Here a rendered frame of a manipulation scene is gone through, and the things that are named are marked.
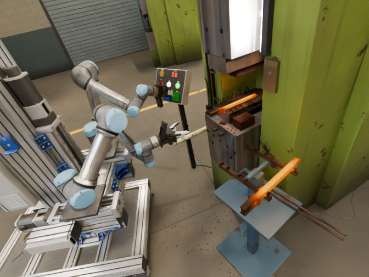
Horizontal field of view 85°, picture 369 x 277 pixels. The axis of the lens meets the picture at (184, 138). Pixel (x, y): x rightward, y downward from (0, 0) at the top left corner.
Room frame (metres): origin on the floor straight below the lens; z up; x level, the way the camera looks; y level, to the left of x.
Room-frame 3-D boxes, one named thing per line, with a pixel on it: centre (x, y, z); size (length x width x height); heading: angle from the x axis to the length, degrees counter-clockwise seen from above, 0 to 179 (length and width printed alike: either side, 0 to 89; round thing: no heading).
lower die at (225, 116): (1.33, -0.49, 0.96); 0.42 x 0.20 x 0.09; 110
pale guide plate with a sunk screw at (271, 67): (1.01, -0.53, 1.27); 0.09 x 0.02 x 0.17; 20
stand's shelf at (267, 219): (0.71, -0.33, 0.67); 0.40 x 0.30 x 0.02; 29
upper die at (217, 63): (1.33, -0.49, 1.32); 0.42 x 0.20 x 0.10; 110
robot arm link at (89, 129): (1.35, 0.66, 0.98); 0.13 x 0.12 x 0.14; 170
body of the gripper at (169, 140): (1.09, 0.11, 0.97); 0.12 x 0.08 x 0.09; 110
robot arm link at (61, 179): (0.84, 0.67, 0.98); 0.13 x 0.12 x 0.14; 41
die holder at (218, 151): (1.29, -0.52, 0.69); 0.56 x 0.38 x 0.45; 110
